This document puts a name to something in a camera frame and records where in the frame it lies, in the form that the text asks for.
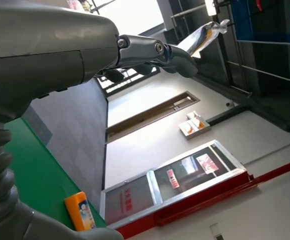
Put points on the black ceiling beam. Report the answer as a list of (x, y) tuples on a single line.
[(225, 116)]

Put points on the white wall switch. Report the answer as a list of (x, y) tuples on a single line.
[(217, 233)]

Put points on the green table mat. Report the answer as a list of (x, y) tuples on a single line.
[(37, 172)]

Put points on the small black ceiling sensor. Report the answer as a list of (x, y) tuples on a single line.
[(230, 104)]

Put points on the orange detergent bottle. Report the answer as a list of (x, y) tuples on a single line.
[(80, 212)]

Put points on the hanging grey yellow bag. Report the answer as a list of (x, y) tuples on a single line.
[(200, 36)]

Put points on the large wall notice holder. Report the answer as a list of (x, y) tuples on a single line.
[(193, 127)]

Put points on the red pipe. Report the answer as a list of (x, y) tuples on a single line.
[(210, 198)]

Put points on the glass fronted wall cabinet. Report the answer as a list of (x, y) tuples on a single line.
[(174, 180)]

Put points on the small wall notice holder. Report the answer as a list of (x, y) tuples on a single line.
[(192, 114)]

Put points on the brown framed door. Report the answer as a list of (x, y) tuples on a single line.
[(149, 116)]

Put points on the black framed window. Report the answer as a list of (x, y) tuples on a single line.
[(127, 81)]

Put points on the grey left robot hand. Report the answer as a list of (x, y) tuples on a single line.
[(35, 39)]

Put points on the ceiling light strip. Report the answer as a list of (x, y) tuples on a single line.
[(210, 7)]

